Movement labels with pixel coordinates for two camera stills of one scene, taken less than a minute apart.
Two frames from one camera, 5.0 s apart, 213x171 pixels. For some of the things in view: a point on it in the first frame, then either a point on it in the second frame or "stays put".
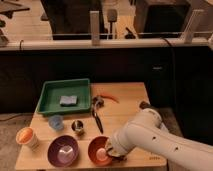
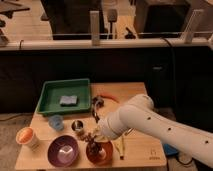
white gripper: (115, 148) to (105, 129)
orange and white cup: (27, 136) stays put
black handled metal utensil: (97, 102) stays put
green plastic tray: (49, 97) stays put
